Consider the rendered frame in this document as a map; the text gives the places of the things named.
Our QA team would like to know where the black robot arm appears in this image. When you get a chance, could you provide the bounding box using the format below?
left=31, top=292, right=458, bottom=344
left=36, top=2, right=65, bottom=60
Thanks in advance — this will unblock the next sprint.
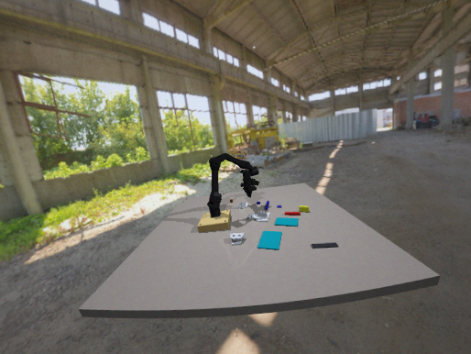
left=207, top=153, right=259, bottom=218

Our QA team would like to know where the dark grey flat bar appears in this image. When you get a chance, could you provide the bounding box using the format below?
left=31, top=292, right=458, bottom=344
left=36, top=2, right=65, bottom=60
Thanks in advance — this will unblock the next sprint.
left=312, top=242, right=338, bottom=249

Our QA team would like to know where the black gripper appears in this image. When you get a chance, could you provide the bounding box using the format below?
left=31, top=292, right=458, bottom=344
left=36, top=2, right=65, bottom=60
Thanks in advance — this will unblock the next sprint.
left=240, top=177, right=257, bottom=198

